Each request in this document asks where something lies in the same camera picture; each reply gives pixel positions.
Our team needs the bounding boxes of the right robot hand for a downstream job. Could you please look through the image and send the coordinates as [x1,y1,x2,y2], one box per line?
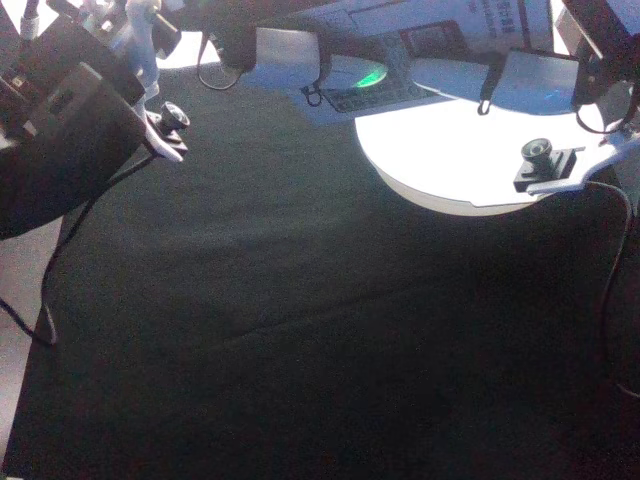
[0,62,152,242]

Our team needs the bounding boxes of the dark table cloth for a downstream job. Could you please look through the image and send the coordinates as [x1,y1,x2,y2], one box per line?
[0,64,640,480]

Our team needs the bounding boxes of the dark grid panel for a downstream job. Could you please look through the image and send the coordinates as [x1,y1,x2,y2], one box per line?
[323,82,444,114]

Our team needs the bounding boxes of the white printed carton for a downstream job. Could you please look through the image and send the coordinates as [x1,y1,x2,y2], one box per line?
[344,0,556,51]

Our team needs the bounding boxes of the black box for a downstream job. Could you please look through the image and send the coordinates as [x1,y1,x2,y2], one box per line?
[552,0,640,66]

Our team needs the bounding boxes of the white right camera bracket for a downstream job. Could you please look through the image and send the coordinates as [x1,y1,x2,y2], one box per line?
[142,110,185,164]

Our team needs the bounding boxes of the white camera bracket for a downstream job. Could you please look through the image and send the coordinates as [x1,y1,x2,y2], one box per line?
[142,110,185,164]
[527,127,640,197]

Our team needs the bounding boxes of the thin black cable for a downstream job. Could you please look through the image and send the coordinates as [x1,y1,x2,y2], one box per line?
[0,297,55,348]
[585,179,635,361]
[40,152,157,349]

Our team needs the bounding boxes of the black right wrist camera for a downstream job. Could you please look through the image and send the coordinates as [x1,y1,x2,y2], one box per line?
[158,100,192,156]

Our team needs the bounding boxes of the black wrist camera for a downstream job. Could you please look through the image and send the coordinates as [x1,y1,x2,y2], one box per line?
[158,100,192,156]
[513,137,586,194]

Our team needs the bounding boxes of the grey metal post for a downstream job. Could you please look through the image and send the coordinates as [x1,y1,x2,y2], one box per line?
[18,0,42,41]

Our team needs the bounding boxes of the black looped cable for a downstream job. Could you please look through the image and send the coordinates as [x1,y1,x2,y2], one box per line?
[195,34,244,92]

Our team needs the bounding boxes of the box with red frame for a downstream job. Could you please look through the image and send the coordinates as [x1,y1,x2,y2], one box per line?
[398,20,474,60]

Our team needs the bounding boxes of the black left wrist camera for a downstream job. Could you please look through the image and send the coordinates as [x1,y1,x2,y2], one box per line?
[513,137,586,194]

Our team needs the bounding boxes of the white left camera bracket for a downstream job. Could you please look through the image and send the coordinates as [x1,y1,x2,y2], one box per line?
[527,127,640,197]

